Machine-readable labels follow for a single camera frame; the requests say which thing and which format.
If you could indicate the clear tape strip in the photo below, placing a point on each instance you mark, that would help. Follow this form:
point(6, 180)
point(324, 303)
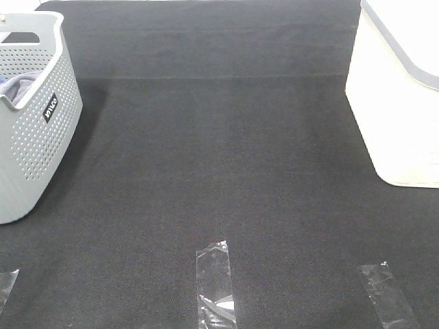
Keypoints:
point(7, 281)
point(388, 301)
point(216, 308)

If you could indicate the clear tape strip right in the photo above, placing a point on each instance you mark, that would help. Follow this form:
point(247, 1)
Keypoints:
point(388, 301)

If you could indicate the grey microfibre towel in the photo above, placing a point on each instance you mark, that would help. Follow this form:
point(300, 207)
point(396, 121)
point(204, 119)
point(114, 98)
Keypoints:
point(16, 87)

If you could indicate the grey perforated laundry basket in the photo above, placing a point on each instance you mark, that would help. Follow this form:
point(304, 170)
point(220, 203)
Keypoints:
point(35, 133)

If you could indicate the cream plastic storage bin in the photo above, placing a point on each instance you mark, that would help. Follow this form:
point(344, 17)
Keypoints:
point(392, 89)

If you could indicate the clear tape strip left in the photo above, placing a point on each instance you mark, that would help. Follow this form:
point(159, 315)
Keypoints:
point(7, 281)

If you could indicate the clear tape strip centre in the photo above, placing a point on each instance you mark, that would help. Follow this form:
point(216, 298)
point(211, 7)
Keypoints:
point(216, 308)

